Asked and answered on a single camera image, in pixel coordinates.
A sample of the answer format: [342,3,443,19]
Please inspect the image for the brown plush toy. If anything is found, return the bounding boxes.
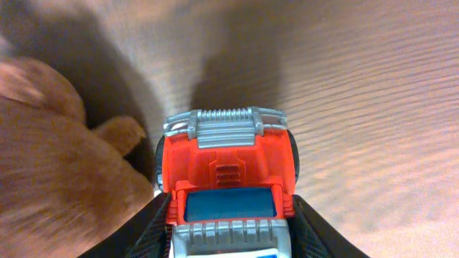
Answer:
[1,57,153,257]

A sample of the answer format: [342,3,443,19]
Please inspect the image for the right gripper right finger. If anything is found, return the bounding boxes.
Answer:
[287,195,369,258]

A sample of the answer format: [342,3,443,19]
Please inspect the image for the red toy fire truck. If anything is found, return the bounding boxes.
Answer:
[156,106,299,257]

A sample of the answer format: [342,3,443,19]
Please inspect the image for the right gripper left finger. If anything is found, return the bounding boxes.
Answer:
[78,193,171,258]

